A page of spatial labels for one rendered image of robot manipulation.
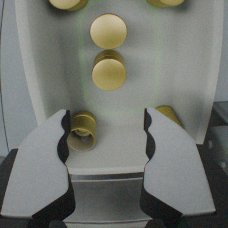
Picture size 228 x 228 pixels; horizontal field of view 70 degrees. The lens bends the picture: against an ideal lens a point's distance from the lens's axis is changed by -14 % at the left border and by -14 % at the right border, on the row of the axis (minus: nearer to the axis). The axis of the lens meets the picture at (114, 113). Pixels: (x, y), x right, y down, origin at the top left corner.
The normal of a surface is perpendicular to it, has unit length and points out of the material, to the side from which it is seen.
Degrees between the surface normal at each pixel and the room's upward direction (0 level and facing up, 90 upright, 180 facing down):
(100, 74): 0
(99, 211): 90
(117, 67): 0
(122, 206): 90
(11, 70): 0
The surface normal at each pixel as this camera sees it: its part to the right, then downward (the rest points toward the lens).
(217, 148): -1.00, 0.05
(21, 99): 0.03, 0.50
